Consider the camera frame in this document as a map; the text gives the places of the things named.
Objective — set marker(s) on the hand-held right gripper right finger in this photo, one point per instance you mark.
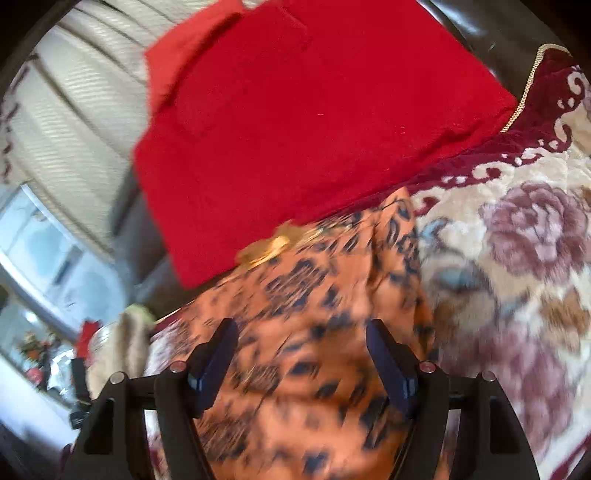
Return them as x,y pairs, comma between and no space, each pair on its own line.
388,364

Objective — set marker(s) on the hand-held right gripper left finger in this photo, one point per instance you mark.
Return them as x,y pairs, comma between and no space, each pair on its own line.
217,364

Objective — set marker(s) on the orange floral garment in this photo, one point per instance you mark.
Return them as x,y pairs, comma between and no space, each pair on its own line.
314,332

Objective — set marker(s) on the cream quilted cloth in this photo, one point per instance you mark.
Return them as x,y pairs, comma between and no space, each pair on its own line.
127,341

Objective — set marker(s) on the small red object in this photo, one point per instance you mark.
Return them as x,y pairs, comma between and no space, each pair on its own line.
85,340

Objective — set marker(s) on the floral cream maroon blanket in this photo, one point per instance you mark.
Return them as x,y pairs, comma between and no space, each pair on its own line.
508,258

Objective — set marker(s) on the red folded garment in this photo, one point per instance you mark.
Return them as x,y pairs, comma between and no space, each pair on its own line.
295,138

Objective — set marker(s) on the beige perforated seat cover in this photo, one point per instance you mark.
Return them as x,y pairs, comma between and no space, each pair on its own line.
74,138

